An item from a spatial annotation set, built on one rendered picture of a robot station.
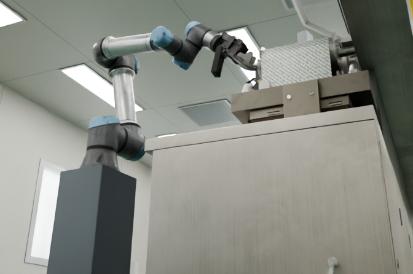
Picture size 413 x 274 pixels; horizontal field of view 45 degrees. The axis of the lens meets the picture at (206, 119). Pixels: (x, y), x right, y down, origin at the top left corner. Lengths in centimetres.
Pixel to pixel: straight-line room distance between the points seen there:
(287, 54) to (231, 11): 247
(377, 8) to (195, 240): 76
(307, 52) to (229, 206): 65
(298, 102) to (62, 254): 94
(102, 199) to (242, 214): 61
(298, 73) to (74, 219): 91
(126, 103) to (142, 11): 221
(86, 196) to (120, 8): 266
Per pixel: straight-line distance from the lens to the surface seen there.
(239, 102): 148
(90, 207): 175
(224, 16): 424
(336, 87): 141
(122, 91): 213
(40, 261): 599
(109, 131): 190
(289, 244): 125
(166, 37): 186
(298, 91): 141
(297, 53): 172
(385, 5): 137
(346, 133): 129
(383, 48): 155
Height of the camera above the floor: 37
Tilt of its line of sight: 23 degrees up
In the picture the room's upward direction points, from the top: 1 degrees clockwise
